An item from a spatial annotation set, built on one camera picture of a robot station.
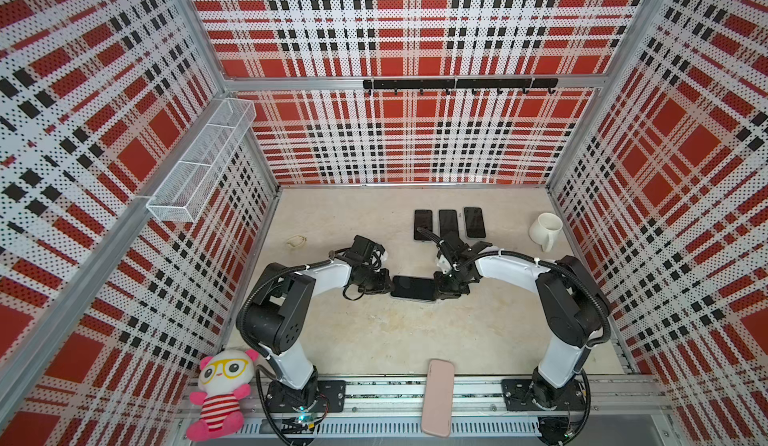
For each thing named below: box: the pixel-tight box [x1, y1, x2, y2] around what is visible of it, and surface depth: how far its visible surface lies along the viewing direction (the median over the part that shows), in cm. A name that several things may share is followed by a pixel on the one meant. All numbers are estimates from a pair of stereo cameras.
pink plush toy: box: [186, 349, 259, 442], surface depth 71 cm
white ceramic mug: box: [528, 212, 563, 252], surface depth 101 cm
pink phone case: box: [421, 359, 455, 438], surface depth 75 cm
